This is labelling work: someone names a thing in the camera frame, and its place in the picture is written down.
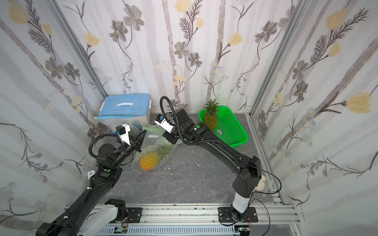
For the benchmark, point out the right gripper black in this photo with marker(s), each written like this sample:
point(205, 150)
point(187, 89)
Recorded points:
point(171, 135)

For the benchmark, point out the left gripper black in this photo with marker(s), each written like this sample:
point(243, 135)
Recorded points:
point(133, 143)

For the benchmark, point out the zip-top bag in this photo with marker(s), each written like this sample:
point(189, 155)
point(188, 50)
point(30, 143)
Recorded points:
point(112, 123)
point(154, 134)
point(147, 146)

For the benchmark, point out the pineapple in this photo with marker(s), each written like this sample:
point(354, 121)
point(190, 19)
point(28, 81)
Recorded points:
point(155, 157)
point(211, 114)

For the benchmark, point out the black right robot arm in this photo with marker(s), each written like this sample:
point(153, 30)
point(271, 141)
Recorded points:
point(179, 126)

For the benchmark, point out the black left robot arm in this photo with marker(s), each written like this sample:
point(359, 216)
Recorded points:
point(109, 150)

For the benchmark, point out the blue lid storage box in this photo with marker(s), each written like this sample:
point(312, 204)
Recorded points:
point(130, 106)

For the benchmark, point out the green plastic perforated basket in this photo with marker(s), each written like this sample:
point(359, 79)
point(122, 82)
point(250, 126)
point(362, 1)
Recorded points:
point(229, 129)

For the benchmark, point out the white power strip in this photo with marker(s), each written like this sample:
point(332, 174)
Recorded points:
point(90, 174)

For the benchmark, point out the beige cloth pad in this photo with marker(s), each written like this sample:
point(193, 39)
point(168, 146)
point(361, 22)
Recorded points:
point(261, 185)

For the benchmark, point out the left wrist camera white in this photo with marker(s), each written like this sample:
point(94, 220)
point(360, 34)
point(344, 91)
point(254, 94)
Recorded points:
point(123, 132)

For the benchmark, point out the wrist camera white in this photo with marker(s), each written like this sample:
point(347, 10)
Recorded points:
point(163, 122)
point(123, 132)

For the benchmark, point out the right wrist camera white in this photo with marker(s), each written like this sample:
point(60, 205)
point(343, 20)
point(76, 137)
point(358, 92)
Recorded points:
point(163, 122)

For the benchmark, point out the white perforated cable duct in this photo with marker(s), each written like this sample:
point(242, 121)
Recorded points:
point(186, 230)

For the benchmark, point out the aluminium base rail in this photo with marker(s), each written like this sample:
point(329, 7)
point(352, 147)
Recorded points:
point(208, 214)

